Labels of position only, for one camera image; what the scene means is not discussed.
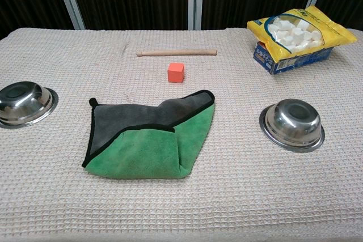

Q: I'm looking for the stainless steel bowl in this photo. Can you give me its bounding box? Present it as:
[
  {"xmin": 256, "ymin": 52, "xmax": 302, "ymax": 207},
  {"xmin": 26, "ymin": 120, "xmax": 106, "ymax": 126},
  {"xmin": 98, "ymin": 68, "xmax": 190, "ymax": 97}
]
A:
[
  {"xmin": 259, "ymin": 99, "xmax": 326, "ymax": 152},
  {"xmin": 0, "ymin": 80, "xmax": 59, "ymax": 129}
]

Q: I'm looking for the orange cube block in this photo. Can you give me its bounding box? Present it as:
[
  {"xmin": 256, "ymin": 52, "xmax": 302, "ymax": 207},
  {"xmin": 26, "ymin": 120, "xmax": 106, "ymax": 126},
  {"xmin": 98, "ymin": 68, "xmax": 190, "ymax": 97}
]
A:
[{"xmin": 167, "ymin": 62, "xmax": 185, "ymax": 83}]

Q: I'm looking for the wooden stick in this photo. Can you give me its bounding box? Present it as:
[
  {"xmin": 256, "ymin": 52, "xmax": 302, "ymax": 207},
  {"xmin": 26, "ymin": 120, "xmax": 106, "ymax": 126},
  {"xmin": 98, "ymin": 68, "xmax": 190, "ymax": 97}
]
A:
[{"xmin": 136, "ymin": 49, "xmax": 218, "ymax": 57}]

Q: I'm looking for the green and grey microfibre cloth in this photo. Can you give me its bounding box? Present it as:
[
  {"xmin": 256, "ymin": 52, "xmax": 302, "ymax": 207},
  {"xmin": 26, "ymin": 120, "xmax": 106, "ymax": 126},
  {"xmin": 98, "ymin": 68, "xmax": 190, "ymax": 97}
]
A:
[{"xmin": 81, "ymin": 90, "xmax": 216, "ymax": 180}]

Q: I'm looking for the beige waffle tablecloth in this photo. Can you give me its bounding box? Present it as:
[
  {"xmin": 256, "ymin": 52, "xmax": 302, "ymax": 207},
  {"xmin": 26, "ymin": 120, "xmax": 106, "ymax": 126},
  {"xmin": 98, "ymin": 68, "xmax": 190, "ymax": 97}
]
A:
[{"xmin": 0, "ymin": 27, "xmax": 363, "ymax": 242}]

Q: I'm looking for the blue cardboard box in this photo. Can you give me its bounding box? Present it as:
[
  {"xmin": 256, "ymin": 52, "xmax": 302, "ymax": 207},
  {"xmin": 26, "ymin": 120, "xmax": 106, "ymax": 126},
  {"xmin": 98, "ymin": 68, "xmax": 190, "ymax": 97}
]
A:
[{"xmin": 254, "ymin": 40, "xmax": 333, "ymax": 76}]

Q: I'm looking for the yellow bag of white cubes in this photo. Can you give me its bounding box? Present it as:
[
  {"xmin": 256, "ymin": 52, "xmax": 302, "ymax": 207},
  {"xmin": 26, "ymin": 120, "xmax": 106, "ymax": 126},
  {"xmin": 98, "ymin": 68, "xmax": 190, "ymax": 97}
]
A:
[{"xmin": 246, "ymin": 5, "xmax": 358, "ymax": 63}]

